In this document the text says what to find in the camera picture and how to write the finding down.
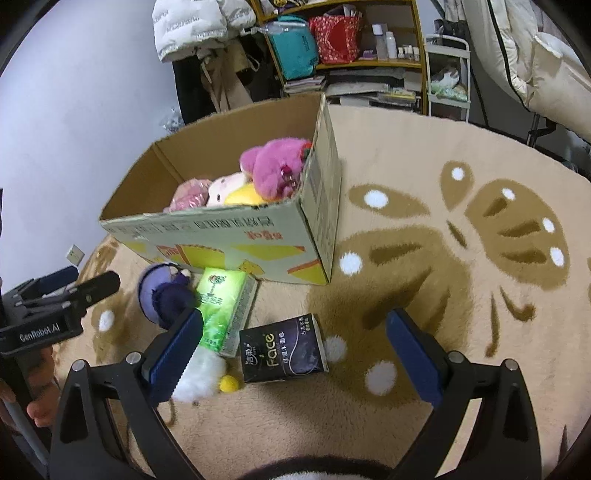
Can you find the green tissue pack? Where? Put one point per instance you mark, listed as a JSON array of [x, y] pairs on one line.
[[226, 299]]

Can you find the light pink plush toy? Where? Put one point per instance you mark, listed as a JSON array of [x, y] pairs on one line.
[[190, 194]]

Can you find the purple doll plush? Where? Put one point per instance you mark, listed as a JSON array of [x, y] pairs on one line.
[[164, 292]]

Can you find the open cardboard box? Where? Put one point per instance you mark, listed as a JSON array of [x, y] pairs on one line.
[[240, 207]]

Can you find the pink swirl fishcake plush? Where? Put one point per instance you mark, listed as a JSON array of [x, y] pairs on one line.
[[223, 186]]

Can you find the white fluffy plush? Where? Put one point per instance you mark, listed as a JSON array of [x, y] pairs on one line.
[[201, 376]]

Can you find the white utility cart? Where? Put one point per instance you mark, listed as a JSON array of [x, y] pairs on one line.
[[448, 62]]

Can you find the upper wall socket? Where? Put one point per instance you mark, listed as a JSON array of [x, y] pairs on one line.
[[75, 255]]

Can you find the small yellow pompom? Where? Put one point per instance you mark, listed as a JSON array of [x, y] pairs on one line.
[[228, 384]]

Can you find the cream hanging coat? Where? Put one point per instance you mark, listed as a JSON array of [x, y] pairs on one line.
[[536, 68]]

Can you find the pink fuzzy plush toy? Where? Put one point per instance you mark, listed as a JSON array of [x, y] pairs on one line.
[[276, 167]]

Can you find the red patterned bag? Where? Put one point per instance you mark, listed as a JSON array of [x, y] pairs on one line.
[[337, 38]]

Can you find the person's left hand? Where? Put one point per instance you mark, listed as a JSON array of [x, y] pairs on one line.
[[43, 408]]

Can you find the black Face tissue pack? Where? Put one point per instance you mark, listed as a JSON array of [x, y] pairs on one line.
[[282, 350]]

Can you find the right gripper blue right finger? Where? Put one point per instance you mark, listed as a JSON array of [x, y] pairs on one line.
[[421, 355]]

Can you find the teal bag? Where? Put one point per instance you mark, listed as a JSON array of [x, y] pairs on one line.
[[294, 46]]

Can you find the wooden shelving unit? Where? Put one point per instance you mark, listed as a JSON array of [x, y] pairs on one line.
[[390, 71]]

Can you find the white puffer jacket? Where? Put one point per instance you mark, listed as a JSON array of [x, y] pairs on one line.
[[187, 28]]

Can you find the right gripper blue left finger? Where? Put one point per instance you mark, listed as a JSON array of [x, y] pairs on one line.
[[168, 354]]

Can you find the yellow plush toy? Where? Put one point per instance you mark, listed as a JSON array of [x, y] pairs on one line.
[[244, 196]]

